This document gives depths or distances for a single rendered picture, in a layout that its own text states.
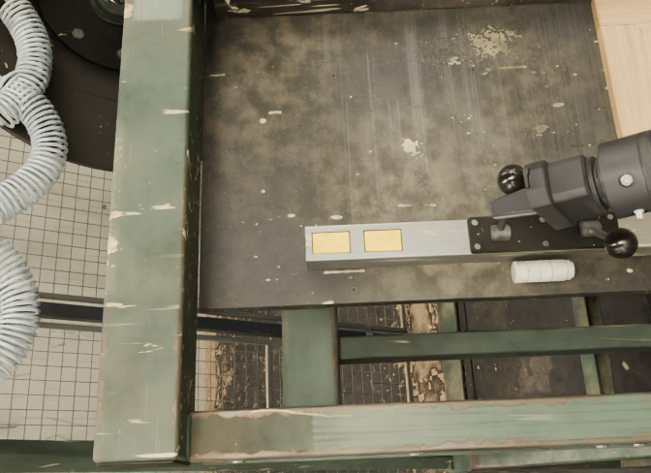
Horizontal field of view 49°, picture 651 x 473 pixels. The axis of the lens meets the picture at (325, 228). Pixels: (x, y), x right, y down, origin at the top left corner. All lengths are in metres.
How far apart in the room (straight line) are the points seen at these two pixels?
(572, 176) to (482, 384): 2.39
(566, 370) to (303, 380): 1.96
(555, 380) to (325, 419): 2.05
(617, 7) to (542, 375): 1.92
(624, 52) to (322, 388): 0.67
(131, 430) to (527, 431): 0.47
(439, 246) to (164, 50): 0.47
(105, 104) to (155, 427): 0.89
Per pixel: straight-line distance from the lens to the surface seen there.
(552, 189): 0.85
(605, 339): 1.10
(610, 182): 0.83
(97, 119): 1.59
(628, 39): 1.23
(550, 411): 0.95
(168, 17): 1.10
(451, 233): 0.99
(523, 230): 1.00
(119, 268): 0.94
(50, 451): 1.40
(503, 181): 0.90
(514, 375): 3.05
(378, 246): 0.97
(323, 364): 1.01
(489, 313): 3.17
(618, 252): 0.91
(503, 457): 1.97
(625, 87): 1.18
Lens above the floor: 2.17
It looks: 30 degrees down
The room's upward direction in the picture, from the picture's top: 80 degrees counter-clockwise
